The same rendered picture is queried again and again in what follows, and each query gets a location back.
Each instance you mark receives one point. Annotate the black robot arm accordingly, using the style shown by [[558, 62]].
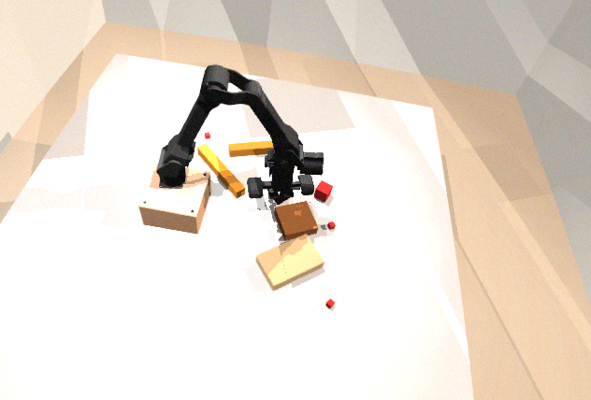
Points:
[[288, 150]]

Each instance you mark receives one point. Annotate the white square block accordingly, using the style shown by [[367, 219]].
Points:
[[289, 262]]

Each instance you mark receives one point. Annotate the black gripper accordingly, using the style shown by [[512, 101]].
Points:
[[285, 186]]

